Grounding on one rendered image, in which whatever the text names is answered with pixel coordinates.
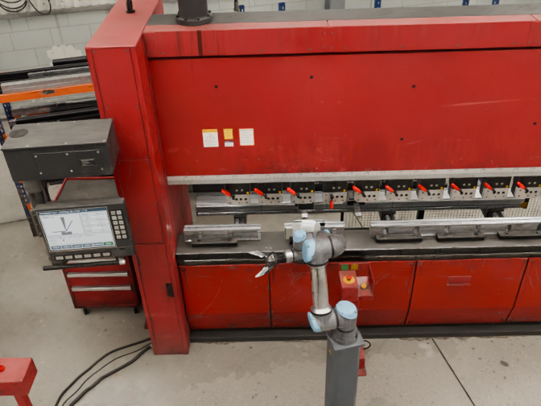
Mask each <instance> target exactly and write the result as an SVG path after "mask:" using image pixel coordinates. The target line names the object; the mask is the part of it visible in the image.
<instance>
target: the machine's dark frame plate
mask: <svg viewBox="0 0 541 406"><path fill-rule="evenodd" d="M212 14H213V21H212V22H210V23H207V24H211V23H266V22H294V21H322V20H326V21H328V20H350V19H405V18H433V17H461V16H489V15H541V3H526V4H498V5H471V6H416V7H388V8H360V9H332V10H278V11H250V12H222V13H212ZM176 15H177V14H152V15H151V17H150V18H149V20H148V22H147V25H146V26H154V25H179V24H177V23H176Z"/></svg>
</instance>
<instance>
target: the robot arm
mask: <svg viewBox="0 0 541 406"><path fill-rule="evenodd" d="M346 245H347V242H346V240H345V238H344V237H343V236H341V235H339V234H330V232H329V230H318V231H313V232H308V233H306V232H305V231H304V230H297V231H295V232H294V235H293V246H294V249H290V250H285V251H281V252H280V253H277V254H275V252H274V251H272V252H271V253H270V252H267V253H268V254H267V253H266V252H260V251H253V252H250V253H249V254H251V255H255V256H258V257H259V258H263V257H265V259H264V261H265V266H266V267H264V268H263V269H262V271H260V272H259V273H258V274H257V275H256V276H255V277H259V276H262V275H265V274H266V273H268V272H270V271H271V269H272V268H273V267H274V266H275V265H277V264H279V263H281V262H280V261H282V262H283V263H291V262H294V261H297V260H301V259H303V260H304V262H305V263H307V265H308V266H309V267H310V273H311V283H312V303H313V306H312V307H311V312H308V320H309V323H310V325H311V327H312V330H313V331H314V332H316V333H318V332H323V331H326V330H332V332H331V336H332V339H333V341H334V342H335V343H337V344H339V345H342V346H350V345H352V344H354V343H355V342H356V341H357V338H358V331H357V327H356V321H357V308H356V306H355V305H354V304H353V303H350V302H349V301H346V300H342V301H339V302H338V303H337V304H336V307H332V306H331V305H330V304H329V303H328V283H327V272H326V265H327V264H328V259H329V258H333V257H337V256H338V255H341V254H342V253H343V252H344V251H345V248H346ZM269 254H270V255H269Z"/></svg>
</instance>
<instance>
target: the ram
mask: <svg viewBox="0 0 541 406"><path fill-rule="evenodd" d="M148 64H149V69H150V75H151V84H152V89H153V94H154V99H155V108H156V113H157V119H158V124H159V133H160V138H161V143H162V149H163V158H164V163H165V168H166V173H167V176H223V175H254V174H286V173H318V172H380V171H413V170H444V169H476V168H539V167H541V47H532V46H530V47H520V48H463V49H434V50H406V51H376V52H321V53H292V54H263V55H234V56H177V57H150V58H149V60H148ZM245 128H254V145H253V146H240V139H239V129H245ZM214 129H217V137H218V146H219V147H204V140H203V132H202V130H214ZM224 129H233V139H225V137H224ZM225 141H233V146H230V147H225ZM488 176H541V172H492V173H460V174H428V175H396V176H334V177H301V178H270V179H237V180H174V181H168V182H167V183H168V185H170V184H232V183H265V182H296V181H329V180H392V179H424V178H456V177H488Z"/></svg>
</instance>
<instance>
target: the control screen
mask: <svg viewBox="0 0 541 406"><path fill-rule="evenodd" d="M38 214H39V218H40V221H41V223H42V226H43V229H44V232H45V234H46V237H47V241H48V244H49V246H50V249H51V251H57V250H67V249H77V248H87V247H107V246H115V244H114V238H113V235H112V231H111V228H110V224H109V219H108V215H107V212H106V208H95V209H74V210H64V211H53V212H42V213H38ZM62 238H66V239H67V242H61V241H60V240H61V239H62Z"/></svg>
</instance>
